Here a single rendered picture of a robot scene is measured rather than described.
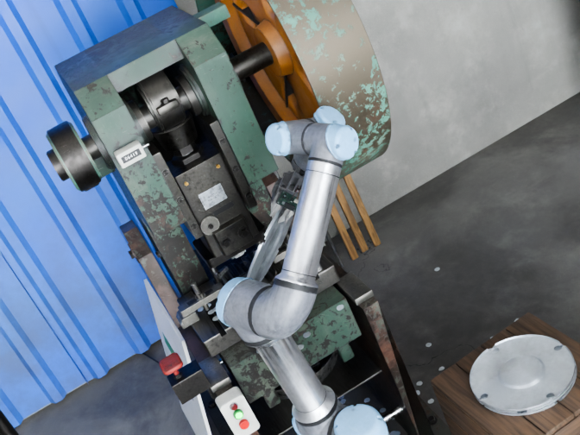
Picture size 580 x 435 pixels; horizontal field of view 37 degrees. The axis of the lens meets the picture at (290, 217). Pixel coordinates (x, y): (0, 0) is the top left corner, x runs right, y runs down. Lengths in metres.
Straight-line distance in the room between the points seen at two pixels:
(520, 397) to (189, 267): 1.09
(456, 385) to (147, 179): 1.05
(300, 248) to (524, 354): 0.95
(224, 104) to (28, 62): 1.29
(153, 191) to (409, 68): 1.97
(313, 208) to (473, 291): 1.70
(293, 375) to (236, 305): 0.25
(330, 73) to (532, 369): 1.00
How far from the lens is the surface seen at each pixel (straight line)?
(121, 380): 3.92
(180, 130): 2.38
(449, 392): 2.57
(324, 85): 2.11
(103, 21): 3.49
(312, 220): 1.83
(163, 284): 2.85
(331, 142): 1.83
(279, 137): 1.93
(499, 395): 2.48
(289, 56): 2.41
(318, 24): 2.10
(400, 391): 2.72
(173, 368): 2.42
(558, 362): 2.53
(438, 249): 3.75
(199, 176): 2.41
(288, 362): 2.03
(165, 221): 2.38
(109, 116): 2.26
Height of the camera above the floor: 2.09
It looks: 28 degrees down
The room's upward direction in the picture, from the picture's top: 25 degrees counter-clockwise
